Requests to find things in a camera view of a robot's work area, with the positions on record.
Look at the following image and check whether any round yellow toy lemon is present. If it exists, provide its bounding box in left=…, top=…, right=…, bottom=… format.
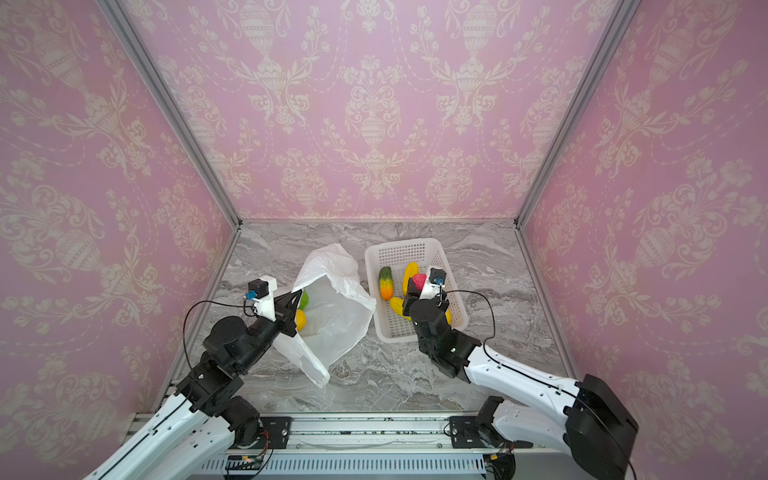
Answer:
left=295, top=309, right=307, bottom=332

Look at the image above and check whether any green toy apple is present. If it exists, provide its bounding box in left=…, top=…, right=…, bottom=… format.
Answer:
left=299, top=291, right=310, bottom=311

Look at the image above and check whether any white plastic bag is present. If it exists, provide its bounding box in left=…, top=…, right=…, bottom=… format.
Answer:
left=273, top=243, right=376, bottom=389

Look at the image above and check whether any red toy fruit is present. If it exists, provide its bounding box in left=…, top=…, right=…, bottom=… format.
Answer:
left=407, top=273, right=427, bottom=293

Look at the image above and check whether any green orange toy papaya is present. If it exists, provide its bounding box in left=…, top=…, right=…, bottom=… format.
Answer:
left=378, top=266, right=395, bottom=301

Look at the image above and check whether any long yellow toy fruit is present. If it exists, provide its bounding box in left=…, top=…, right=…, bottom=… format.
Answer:
left=389, top=297, right=410, bottom=320

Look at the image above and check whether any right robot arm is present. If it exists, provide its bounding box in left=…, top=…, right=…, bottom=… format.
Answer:
left=402, top=293, right=639, bottom=479

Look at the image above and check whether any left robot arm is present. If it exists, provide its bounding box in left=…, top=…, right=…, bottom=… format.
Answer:
left=88, top=291, right=303, bottom=479

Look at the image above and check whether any white perforated plastic basket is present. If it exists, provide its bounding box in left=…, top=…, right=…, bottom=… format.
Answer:
left=365, top=238, right=469, bottom=343

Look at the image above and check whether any white vented control box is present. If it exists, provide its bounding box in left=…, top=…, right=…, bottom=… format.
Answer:
left=193, top=452, right=486, bottom=479

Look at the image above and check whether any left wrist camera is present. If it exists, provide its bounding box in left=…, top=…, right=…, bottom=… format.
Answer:
left=244, top=276, right=277, bottom=322

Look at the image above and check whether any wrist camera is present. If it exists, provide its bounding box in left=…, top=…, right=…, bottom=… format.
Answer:
left=420, top=266, right=447, bottom=300
left=244, top=276, right=277, bottom=322

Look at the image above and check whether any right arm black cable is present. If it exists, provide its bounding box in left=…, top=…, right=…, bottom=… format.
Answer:
left=443, top=289, right=638, bottom=480

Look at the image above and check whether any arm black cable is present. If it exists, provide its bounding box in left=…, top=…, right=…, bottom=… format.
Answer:
left=443, top=289, right=638, bottom=480
left=181, top=299, right=256, bottom=373

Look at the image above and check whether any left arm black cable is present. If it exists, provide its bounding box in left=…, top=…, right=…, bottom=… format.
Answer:
left=181, top=299, right=256, bottom=373

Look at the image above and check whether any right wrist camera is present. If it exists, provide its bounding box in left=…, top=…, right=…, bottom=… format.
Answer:
left=420, top=266, right=447, bottom=300

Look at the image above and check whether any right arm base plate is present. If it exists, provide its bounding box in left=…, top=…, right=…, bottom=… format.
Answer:
left=445, top=415, right=534, bottom=449

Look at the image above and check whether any aluminium front rail frame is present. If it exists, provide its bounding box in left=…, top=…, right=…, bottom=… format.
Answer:
left=216, top=412, right=571, bottom=479

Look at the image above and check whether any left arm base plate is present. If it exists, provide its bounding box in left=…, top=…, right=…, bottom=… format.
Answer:
left=253, top=416, right=293, bottom=451

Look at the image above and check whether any left aluminium corner post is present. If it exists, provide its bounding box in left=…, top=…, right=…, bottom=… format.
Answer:
left=96, top=0, right=242, bottom=230

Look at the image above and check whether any aluminium corner post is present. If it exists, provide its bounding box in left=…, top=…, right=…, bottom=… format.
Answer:
left=96, top=0, right=242, bottom=230
left=515, top=0, right=641, bottom=231

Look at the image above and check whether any right aluminium corner post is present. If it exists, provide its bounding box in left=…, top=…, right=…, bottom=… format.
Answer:
left=515, top=0, right=641, bottom=231

